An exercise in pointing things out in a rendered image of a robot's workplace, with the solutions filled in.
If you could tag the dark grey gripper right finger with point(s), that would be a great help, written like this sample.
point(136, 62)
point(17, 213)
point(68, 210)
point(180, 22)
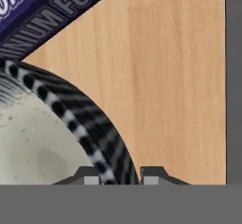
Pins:
point(153, 174)

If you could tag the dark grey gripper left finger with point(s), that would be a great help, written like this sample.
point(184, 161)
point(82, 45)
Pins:
point(85, 174)

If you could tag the black and white checked bowl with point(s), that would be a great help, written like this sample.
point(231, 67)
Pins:
point(47, 133)

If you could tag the purple aluminium foil box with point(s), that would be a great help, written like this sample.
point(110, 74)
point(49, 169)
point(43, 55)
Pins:
point(44, 10)

